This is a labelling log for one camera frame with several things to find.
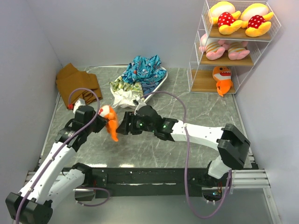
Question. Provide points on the white plastic laundry basket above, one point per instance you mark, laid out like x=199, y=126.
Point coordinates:
x=156, y=87

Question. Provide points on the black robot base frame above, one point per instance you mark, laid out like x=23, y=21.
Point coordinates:
x=166, y=181

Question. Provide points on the orange whale plush toy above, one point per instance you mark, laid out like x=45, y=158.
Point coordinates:
x=109, y=113

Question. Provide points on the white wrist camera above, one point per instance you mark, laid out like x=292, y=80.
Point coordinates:
x=76, y=105
x=138, y=103

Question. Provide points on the blue patterned cloth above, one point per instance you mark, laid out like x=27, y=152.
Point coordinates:
x=144, y=70

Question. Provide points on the pink pig plush striped shirt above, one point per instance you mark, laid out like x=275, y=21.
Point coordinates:
x=212, y=47

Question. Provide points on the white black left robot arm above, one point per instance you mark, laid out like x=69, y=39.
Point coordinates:
x=35, y=202

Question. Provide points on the white wire wooden shelf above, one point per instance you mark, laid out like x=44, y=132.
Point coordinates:
x=231, y=37

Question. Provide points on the brown folded cloth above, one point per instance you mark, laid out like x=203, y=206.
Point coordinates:
x=70, y=78

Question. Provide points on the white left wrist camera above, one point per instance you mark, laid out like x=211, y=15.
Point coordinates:
x=76, y=105

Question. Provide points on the yellow plush red dotted dress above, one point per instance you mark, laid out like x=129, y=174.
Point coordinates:
x=256, y=20

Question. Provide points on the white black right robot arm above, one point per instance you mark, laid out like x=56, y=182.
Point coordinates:
x=229, y=141

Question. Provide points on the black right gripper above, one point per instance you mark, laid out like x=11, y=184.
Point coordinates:
x=129, y=117

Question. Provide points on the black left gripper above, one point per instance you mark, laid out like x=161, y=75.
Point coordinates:
x=102, y=122

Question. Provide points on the orange fox plush toy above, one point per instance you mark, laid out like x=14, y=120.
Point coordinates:
x=222, y=76

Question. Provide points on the green white patterned cloth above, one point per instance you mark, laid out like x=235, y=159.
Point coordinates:
x=124, y=93

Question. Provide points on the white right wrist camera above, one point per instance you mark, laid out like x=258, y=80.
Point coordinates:
x=138, y=103

